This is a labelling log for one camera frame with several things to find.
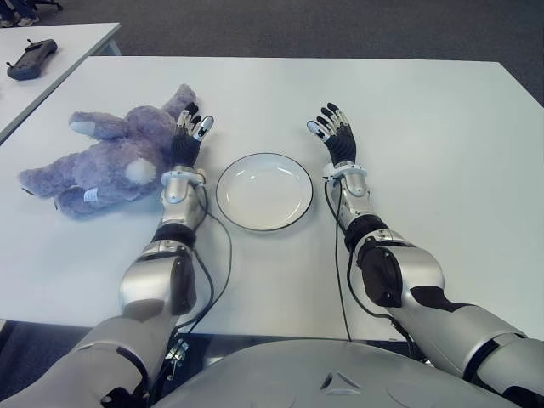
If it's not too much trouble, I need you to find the grey robot torso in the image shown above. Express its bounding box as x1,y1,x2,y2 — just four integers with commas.
150,337,511,408

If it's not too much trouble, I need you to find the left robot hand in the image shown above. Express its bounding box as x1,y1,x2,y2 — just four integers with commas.
169,100,216,171

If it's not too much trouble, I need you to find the metal table clamp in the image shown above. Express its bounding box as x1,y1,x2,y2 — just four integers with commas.
163,339,190,383

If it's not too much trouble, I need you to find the white side table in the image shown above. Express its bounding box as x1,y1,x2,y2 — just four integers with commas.
0,22,123,145

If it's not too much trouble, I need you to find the pair of shoes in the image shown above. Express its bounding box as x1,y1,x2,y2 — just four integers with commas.
0,8,40,29

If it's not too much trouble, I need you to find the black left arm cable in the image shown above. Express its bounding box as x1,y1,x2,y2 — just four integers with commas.
167,182,234,341

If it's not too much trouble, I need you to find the white plate black rim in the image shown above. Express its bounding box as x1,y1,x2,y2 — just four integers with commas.
215,151,315,234

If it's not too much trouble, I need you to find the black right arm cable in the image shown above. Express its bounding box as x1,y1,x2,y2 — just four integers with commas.
323,178,399,343

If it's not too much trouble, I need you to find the black remote controller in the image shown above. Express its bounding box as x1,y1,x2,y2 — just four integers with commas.
5,38,60,81

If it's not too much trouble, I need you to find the purple plush bunny doll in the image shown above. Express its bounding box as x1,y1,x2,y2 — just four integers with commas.
17,83,201,220

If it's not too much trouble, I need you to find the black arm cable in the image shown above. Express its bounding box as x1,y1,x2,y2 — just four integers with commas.
167,182,234,341
323,178,399,343

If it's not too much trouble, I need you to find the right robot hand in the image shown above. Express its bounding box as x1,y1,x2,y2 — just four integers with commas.
305,101,359,167

